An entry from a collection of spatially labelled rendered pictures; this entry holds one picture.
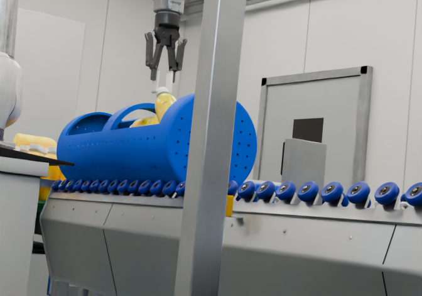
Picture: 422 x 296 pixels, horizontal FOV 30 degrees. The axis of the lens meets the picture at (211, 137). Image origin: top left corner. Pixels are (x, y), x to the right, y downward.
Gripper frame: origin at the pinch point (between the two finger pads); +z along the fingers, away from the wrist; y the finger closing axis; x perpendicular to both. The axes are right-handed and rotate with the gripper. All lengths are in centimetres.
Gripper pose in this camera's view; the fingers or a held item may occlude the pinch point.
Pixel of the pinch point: (162, 82)
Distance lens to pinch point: 232.7
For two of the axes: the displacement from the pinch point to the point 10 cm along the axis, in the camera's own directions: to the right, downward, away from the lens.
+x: -5.2, 0.2, 8.5
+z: -0.8, 9.9, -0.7
